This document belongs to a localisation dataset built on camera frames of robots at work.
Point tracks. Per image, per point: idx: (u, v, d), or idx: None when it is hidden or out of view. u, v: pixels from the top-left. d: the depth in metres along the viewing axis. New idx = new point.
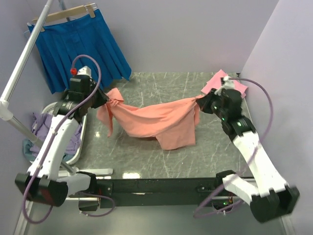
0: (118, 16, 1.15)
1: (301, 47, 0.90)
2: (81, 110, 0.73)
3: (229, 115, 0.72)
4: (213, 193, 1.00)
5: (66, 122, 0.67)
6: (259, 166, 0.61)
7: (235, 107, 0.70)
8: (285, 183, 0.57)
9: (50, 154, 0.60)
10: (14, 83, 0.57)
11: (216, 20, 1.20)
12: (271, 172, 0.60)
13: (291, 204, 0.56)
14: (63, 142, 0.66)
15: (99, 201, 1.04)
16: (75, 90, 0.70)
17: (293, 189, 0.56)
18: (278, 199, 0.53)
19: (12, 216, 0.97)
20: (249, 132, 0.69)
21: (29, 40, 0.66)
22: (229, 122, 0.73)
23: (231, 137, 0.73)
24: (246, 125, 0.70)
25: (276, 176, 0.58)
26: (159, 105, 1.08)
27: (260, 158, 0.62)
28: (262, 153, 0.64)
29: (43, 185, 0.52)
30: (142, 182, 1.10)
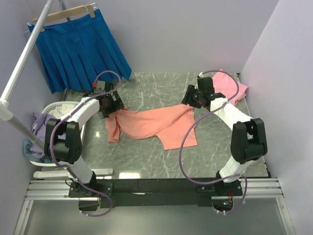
0: (118, 16, 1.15)
1: (302, 47, 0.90)
2: (103, 102, 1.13)
3: (204, 91, 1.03)
4: (214, 193, 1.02)
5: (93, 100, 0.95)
6: (227, 114, 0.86)
7: (207, 84, 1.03)
8: (250, 118, 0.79)
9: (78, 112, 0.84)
10: (15, 83, 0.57)
11: (216, 20, 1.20)
12: (234, 113, 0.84)
13: (259, 133, 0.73)
14: (87, 112, 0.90)
15: (99, 200, 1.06)
16: (100, 87, 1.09)
17: (257, 119, 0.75)
18: (245, 127, 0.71)
19: (12, 216, 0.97)
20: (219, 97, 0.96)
21: (29, 40, 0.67)
22: (204, 97, 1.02)
23: (208, 105, 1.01)
24: (216, 94, 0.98)
25: (239, 116, 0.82)
26: (155, 111, 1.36)
27: (228, 108, 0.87)
28: (229, 105, 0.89)
29: (71, 127, 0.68)
30: (142, 182, 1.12)
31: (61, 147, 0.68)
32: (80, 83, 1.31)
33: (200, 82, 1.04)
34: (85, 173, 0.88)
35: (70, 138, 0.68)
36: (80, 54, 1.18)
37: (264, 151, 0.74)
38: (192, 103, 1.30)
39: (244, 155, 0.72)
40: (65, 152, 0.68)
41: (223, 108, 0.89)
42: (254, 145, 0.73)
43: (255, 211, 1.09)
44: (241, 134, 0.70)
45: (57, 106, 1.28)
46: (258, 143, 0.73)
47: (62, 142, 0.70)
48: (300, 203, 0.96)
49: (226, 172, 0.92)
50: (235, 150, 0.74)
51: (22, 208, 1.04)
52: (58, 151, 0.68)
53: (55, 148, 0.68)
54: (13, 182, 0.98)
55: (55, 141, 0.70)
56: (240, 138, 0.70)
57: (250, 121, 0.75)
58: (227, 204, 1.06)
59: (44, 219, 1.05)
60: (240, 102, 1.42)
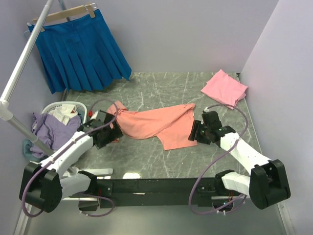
0: (118, 16, 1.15)
1: (302, 47, 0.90)
2: (99, 136, 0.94)
3: (212, 127, 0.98)
4: (214, 193, 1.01)
5: (86, 137, 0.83)
6: (242, 153, 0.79)
7: (213, 119, 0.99)
8: (269, 159, 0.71)
9: (62, 156, 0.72)
10: (15, 83, 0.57)
11: (216, 20, 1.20)
12: (253, 153, 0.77)
13: (281, 176, 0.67)
14: (76, 153, 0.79)
15: (99, 200, 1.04)
16: (100, 119, 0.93)
17: (276, 161, 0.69)
18: (263, 173, 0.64)
19: (12, 216, 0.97)
20: (229, 132, 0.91)
21: (29, 40, 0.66)
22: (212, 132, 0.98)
23: (218, 141, 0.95)
24: (226, 129, 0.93)
25: (258, 157, 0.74)
26: (154, 112, 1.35)
27: (241, 147, 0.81)
28: (242, 144, 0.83)
29: (48, 178, 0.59)
30: (142, 182, 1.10)
31: (37, 196, 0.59)
32: (80, 83, 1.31)
33: (206, 118, 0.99)
34: (81, 184, 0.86)
35: (46, 190, 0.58)
36: (80, 55, 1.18)
37: (287, 195, 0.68)
38: (200, 138, 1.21)
39: (265, 202, 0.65)
40: (39, 202, 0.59)
41: (235, 147, 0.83)
42: (275, 190, 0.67)
43: (255, 211, 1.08)
44: (262, 179, 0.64)
45: (57, 106, 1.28)
46: (280, 187, 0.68)
47: (40, 189, 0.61)
48: (299, 204, 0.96)
49: (231, 183, 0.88)
50: (256, 195, 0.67)
51: (22, 208, 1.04)
52: (33, 199, 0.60)
53: (31, 195, 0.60)
54: (13, 182, 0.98)
55: (33, 187, 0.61)
56: (259, 183, 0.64)
57: (269, 163, 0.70)
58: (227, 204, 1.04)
59: (44, 219, 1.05)
60: (240, 102, 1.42)
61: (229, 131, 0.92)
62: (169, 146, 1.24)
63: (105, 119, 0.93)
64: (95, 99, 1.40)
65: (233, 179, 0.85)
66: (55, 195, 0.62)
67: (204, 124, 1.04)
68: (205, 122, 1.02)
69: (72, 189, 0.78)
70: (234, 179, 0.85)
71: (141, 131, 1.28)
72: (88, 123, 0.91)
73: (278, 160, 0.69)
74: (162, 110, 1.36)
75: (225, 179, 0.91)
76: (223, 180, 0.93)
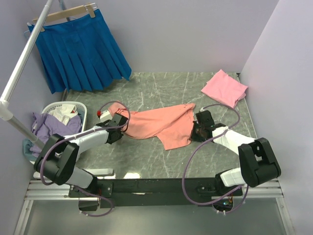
0: (118, 16, 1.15)
1: (302, 47, 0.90)
2: (113, 136, 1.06)
3: (205, 124, 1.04)
4: (214, 193, 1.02)
5: (102, 131, 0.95)
6: (230, 137, 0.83)
7: (206, 117, 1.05)
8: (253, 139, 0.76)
9: (82, 137, 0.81)
10: (15, 83, 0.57)
11: (216, 20, 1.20)
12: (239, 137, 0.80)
13: (269, 155, 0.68)
14: (92, 141, 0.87)
15: (98, 200, 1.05)
16: (115, 120, 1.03)
17: (261, 139, 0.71)
18: (248, 148, 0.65)
19: (12, 216, 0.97)
20: (219, 127, 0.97)
21: (29, 40, 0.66)
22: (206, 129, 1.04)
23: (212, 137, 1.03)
24: (216, 125, 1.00)
25: (245, 138, 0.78)
26: (154, 112, 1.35)
27: (231, 135, 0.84)
28: (230, 131, 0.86)
29: (69, 148, 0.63)
30: (142, 182, 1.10)
31: (53, 167, 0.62)
32: (80, 83, 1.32)
33: (200, 117, 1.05)
34: (83, 180, 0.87)
35: (65, 160, 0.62)
36: (80, 55, 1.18)
37: (277, 173, 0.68)
38: (195, 137, 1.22)
39: (257, 179, 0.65)
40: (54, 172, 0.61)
41: (224, 135, 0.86)
42: (266, 167, 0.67)
43: (255, 211, 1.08)
44: (248, 156, 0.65)
45: (57, 106, 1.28)
46: (270, 164, 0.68)
47: (55, 161, 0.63)
48: (300, 204, 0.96)
49: (229, 178, 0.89)
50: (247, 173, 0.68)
51: (22, 208, 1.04)
52: (50, 168, 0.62)
53: (47, 165, 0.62)
54: (13, 182, 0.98)
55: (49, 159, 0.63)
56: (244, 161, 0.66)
57: (255, 142, 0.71)
58: (227, 204, 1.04)
59: (44, 219, 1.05)
60: (240, 102, 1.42)
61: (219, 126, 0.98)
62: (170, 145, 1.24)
63: (120, 121, 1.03)
64: (95, 99, 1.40)
65: (230, 172, 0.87)
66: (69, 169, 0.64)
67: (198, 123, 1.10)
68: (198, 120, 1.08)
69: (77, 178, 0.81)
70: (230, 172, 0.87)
71: (142, 130, 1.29)
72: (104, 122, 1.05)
73: (262, 137, 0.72)
74: (162, 110, 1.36)
75: (224, 175, 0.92)
76: (223, 178, 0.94)
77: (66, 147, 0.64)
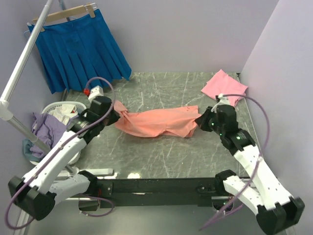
0: (118, 16, 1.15)
1: (302, 47, 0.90)
2: (93, 132, 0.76)
3: (227, 129, 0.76)
4: (214, 193, 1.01)
5: (74, 140, 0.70)
6: (262, 179, 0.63)
7: (230, 120, 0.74)
8: (290, 196, 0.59)
9: (46, 168, 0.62)
10: (14, 83, 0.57)
11: (216, 20, 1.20)
12: (274, 183, 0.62)
13: (297, 215, 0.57)
14: (66, 157, 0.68)
15: (98, 201, 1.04)
16: (92, 110, 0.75)
17: (298, 201, 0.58)
18: (283, 214, 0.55)
19: (12, 216, 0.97)
20: (248, 145, 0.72)
21: (29, 40, 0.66)
22: (227, 136, 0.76)
23: (232, 151, 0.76)
24: (245, 138, 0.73)
25: (281, 193, 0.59)
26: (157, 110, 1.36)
27: (262, 174, 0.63)
28: (263, 166, 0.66)
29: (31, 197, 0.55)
30: (142, 182, 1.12)
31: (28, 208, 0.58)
32: (80, 83, 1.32)
33: (221, 115, 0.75)
34: (78, 188, 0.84)
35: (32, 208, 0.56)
36: (80, 55, 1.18)
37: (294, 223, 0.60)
38: (207, 127, 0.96)
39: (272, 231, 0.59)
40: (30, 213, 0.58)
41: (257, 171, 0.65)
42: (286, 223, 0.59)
43: None
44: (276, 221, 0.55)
45: (57, 106, 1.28)
46: (292, 221, 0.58)
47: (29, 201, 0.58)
48: None
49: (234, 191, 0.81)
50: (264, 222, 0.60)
51: (22, 208, 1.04)
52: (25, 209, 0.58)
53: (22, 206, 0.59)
54: None
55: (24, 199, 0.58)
56: (269, 214, 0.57)
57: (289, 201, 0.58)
58: (227, 205, 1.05)
59: (44, 219, 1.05)
60: (240, 102, 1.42)
61: (248, 143, 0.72)
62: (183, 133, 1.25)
63: (99, 110, 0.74)
64: None
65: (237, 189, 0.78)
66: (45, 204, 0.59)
67: (217, 121, 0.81)
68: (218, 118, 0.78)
69: (67, 192, 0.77)
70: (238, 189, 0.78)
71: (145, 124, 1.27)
72: (81, 115, 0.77)
73: (299, 199, 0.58)
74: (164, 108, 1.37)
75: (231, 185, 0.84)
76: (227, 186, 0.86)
77: (27, 193, 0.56)
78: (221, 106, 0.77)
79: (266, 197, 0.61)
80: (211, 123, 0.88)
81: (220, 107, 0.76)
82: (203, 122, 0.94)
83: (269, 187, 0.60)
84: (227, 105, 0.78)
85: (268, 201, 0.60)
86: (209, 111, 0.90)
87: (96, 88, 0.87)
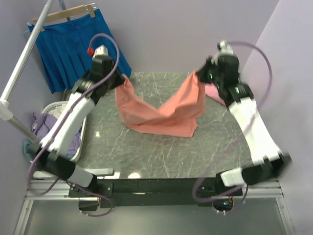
0: (118, 16, 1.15)
1: (301, 47, 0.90)
2: (99, 93, 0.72)
3: (225, 81, 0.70)
4: (214, 192, 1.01)
5: (82, 101, 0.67)
6: (255, 134, 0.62)
7: (232, 71, 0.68)
8: (279, 150, 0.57)
9: (61, 130, 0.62)
10: (14, 83, 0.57)
11: (216, 20, 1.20)
12: (266, 139, 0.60)
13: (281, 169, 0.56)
14: (79, 117, 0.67)
15: (98, 201, 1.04)
16: (96, 69, 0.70)
17: (285, 155, 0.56)
18: (269, 168, 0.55)
19: (12, 216, 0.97)
20: (247, 99, 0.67)
21: (29, 40, 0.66)
22: (225, 88, 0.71)
23: (227, 104, 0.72)
24: (244, 91, 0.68)
25: (270, 146, 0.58)
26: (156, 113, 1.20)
27: (257, 129, 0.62)
28: (258, 122, 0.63)
29: (52, 157, 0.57)
30: (142, 182, 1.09)
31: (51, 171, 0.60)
32: None
33: (222, 64, 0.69)
34: (83, 179, 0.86)
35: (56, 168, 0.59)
36: (80, 55, 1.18)
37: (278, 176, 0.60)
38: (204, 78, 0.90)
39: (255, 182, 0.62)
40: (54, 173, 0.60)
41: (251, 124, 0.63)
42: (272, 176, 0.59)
43: (256, 211, 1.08)
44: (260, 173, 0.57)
45: (57, 106, 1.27)
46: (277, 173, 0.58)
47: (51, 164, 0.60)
48: (300, 204, 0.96)
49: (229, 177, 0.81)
50: (249, 176, 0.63)
51: (22, 208, 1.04)
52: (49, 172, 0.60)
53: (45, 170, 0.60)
54: (13, 182, 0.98)
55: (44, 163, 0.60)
56: (257, 168, 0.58)
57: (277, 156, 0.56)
58: (227, 204, 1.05)
59: (44, 219, 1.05)
60: None
61: (246, 97, 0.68)
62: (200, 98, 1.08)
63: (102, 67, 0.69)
64: None
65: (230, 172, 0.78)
66: (68, 163, 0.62)
67: (216, 73, 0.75)
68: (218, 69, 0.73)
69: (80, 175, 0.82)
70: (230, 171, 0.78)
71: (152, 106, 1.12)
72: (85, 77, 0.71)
73: (287, 155, 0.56)
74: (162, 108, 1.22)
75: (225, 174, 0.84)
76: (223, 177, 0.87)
77: (48, 155, 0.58)
78: (225, 55, 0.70)
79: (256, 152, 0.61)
80: (210, 75, 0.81)
81: (222, 56, 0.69)
82: (202, 74, 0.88)
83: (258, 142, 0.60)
84: (233, 55, 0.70)
85: (257, 154, 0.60)
86: (209, 62, 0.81)
87: (101, 47, 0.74)
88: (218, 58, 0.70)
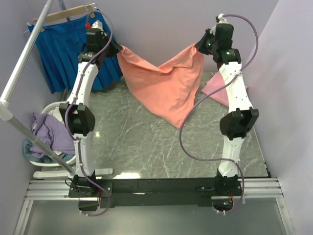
0: (118, 16, 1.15)
1: (301, 47, 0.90)
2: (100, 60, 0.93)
3: (219, 45, 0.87)
4: (213, 192, 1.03)
5: (90, 66, 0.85)
6: (234, 89, 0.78)
7: (226, 36, 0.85)
8: (250, 106, 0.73)
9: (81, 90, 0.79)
10: (14, 83, 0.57)
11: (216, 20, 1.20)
12: (242, 94, 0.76)
13: (251, 121, 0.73)
14: (90, 81, 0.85)
15: (98, 201, 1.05)
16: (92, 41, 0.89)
17: (254, 110, 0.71)
18: (239, 116, 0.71)
19: (12, 216, 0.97)
20: (234, 61, 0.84)
21: (29, 40, 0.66)
22: (218, 51, 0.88)
23: (218, 64, 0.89)
24: (234, 55, 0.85)
25: (244, 101, 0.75)
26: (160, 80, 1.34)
27: (237, 86, 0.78)
28: (240, 80, 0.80)
29: (81, 108, 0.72)
30: (142, 182, 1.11)
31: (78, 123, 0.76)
32: None
33: (218, 31, 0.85)
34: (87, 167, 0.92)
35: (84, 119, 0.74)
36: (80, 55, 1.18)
37: (247, 130, 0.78)
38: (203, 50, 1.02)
39: (228, 131, 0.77)
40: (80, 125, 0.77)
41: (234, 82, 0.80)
42: (240, 128, 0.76)
43: (256, 211, 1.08)
44: (234, 121, 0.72)
45: (57, 106, 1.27)
46: (244, 126, 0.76)
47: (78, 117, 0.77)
48: (299, 203, 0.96)
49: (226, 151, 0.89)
50: (224, 125, 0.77)
51: (22, 208, 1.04)
52: (78, 125, 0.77)
53: (74, 123, 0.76)
54: (13, 182, 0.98)
55: (73, 117, 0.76)
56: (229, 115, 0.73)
57: (249, 109, 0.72)
58: (227, 204, 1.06)
59: (44, 219, 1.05)
60: None
61: (234, 60, 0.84)
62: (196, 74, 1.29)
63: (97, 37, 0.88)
64: (95, 99, 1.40)
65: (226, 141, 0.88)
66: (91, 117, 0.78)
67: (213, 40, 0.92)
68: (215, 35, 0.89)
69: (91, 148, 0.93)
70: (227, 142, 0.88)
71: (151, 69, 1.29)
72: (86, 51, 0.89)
73: (256, 109, 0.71)
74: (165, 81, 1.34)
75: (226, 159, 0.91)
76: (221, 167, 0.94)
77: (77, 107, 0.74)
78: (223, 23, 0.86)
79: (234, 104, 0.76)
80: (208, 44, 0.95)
81: (220, 24, 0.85)
82: (201, 45, 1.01)
83: (236, 96, 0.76)
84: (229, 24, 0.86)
85: (233, 105, 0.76)
86: (208, 33, 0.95)
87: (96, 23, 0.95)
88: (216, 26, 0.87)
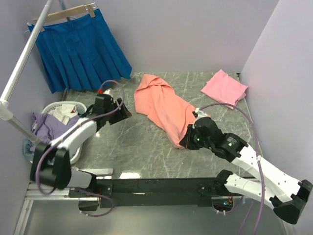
0: (118, 16, 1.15)
1: (303, 47, 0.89)
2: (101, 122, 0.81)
3: (213, 141, 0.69)
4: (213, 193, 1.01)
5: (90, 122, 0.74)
6: (271, 176, 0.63)
7: (213, 130, 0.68)
8: (297, 180, 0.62)
9: (70, 137, 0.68)
10: (14, 84, 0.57)
11: (217, 20, 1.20)
12: (280, 177, 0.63)
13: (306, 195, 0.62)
14: (83, 136, 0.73)
15: (98, 200, 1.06)
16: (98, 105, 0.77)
17: (306, 183, 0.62)
18: (302, 203, 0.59)
19: (12, 216, 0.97)
20: (242, 148, 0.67)
21: (29, 40, 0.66)
22: (218, 147, 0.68)
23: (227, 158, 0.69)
24: (236, 142, 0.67)
25: (289, 181, 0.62)
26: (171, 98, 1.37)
27: (268, 170, 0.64)
28: (265, 162, 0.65)
29: (59, 153, 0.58)
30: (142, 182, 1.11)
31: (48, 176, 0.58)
32: (80, 83, 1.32)
33: (204, 130, 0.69)
34: (81, 180, 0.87)
35: (58, 170, 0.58)
36: (80, 55, 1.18)
37: None
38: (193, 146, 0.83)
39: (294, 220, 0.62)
40: (51, 181, 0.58)
41: (263, 170, 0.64)
42: None
43: (255, 211, 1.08)
44: (296, 212, 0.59)
45: (57, 106, 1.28)
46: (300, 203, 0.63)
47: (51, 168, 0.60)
48: None
49: (240, 191, 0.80)
50: (282, 215, 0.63)
51: (22, 208, 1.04)
52: (44, 178, 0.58)
53: (41, 174, 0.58)
54: (13, 182, 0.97)
55: (45, 166, 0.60)
56: (290, 208, 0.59)
57: (300, 186, 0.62)
58: (227, 205, 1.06)
59: (44, 219, 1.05)
60: (240, 102, 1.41)
61: (239, 146, 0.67)
62: (191, 109, 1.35)
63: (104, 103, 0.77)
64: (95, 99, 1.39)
65: (242, 188, 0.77)
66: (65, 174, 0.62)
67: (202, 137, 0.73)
68: (202, 133, 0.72)
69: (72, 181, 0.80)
70: (242, 188, 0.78)
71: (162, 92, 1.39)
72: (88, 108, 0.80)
73: (306, 182, 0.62)
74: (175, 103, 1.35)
75: (232, 186, 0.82)
76: (229, 187, 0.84)
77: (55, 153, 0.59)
78: (199, 120, 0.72)
79: (279, 193, 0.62)
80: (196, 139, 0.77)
81: (197, 123, 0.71)
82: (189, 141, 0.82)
83: (279, 182, 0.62)
84: (204, 117, 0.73)
85: (283, 196, 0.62)
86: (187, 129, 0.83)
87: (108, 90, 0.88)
88: (195, 126, 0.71)
